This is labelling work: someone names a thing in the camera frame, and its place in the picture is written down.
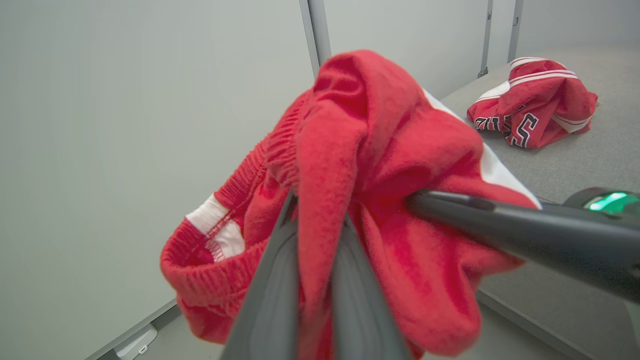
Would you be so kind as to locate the red lettered sports jersey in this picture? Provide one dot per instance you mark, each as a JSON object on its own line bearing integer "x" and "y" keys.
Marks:
{"x": 545, "y": 100}

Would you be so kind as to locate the narrow white partition panel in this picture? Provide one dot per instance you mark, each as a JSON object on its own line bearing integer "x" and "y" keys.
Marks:
{"x": 400, "y": 35}

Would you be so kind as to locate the wide white partition panel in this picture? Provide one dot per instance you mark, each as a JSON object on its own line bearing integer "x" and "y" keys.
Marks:
{"x": 125, "y": 125}

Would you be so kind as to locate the red sports shorts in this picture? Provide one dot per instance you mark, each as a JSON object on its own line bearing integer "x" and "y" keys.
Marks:
{"x": 390, "y": 150}

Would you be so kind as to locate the white green-lit right gripper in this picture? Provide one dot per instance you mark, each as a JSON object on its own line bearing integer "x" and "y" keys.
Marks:
{"x": 615, "y": 202}

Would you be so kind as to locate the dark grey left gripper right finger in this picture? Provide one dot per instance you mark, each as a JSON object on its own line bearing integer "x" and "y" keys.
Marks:
{"x": 360, "y": 310}

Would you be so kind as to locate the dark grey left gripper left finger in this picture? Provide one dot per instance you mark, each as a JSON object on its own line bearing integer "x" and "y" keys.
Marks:
{"x": 270, "y": 310}

